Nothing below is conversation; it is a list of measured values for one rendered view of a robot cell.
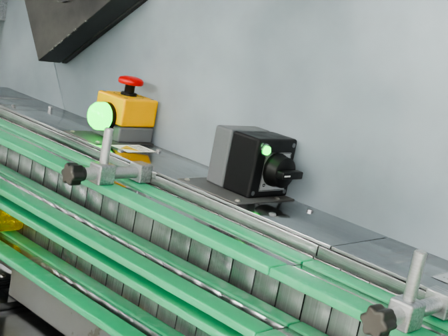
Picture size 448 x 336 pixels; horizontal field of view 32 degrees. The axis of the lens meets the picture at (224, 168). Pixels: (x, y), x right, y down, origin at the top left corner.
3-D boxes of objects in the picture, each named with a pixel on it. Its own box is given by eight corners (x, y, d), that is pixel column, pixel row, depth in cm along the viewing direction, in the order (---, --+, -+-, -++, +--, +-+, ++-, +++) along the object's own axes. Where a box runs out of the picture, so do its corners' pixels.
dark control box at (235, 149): (246, 179, 110) (205, 181, 104) (257, 125, 109) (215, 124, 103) (289, 197, 105) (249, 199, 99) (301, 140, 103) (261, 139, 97)
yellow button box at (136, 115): (127, 133, 129) (91, 132, 123) (134, 89, 127) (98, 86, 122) (154, 143, 124) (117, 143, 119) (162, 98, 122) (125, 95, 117)
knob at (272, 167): (281, 185, 103) (301, 192, 101) (259, 186, 100) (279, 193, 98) (288, 152, 102) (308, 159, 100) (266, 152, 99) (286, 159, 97)
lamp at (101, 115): (97, 127, 122) (81, 126, 120) (101, 99, 121) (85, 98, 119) (114, 133, 119) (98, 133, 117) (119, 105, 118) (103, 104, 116)
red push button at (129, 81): (110, 94, 122) (113, 73, 121) (130, 95, 125) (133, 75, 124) (126, 100, 119) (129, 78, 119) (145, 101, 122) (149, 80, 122)
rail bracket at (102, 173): (137, 177, 108) (56, 180, 98) (146, 125, 106) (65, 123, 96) (155, 185, 105) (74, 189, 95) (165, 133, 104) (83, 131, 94)
